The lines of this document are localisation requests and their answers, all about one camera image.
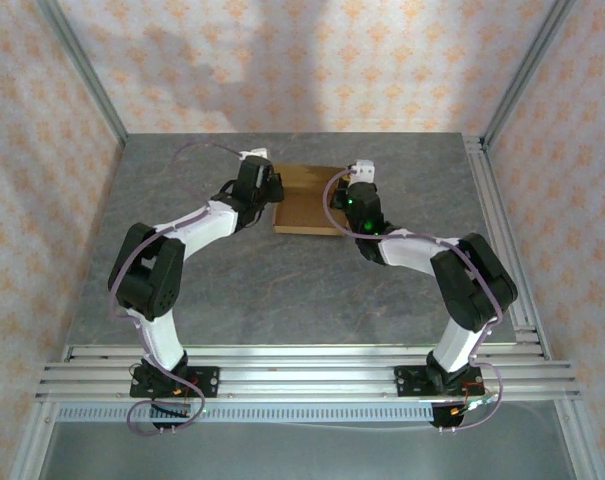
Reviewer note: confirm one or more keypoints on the brown cardboard paper box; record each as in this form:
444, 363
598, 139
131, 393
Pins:
307, 210

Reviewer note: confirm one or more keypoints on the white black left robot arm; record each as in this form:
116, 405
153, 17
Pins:
147, 272

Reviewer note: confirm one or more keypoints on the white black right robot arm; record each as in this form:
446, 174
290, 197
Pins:
474, 285

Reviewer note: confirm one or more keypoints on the wide aluminium extrusion beam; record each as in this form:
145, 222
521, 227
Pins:
307, 380

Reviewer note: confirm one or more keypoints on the grey metal sheet panel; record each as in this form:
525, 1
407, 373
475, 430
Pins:
307, 455

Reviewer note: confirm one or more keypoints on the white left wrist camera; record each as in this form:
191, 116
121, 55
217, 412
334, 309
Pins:
256, 152

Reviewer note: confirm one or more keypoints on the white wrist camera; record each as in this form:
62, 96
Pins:
256, 152
364, 169

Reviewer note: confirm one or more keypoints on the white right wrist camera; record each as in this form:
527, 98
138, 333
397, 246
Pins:
364, 169

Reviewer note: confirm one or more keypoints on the aluminium side rail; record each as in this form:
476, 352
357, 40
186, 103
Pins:
482, 165

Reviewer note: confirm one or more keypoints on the narrow aluminium extrusion rail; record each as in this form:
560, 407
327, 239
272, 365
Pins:
307, 352

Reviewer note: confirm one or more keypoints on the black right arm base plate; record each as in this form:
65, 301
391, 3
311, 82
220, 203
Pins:
407, 382

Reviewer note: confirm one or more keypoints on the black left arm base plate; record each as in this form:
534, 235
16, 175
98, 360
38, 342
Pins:
209, 382

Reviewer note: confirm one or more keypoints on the aluminium frame post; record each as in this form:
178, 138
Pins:
527, 60
82, 65

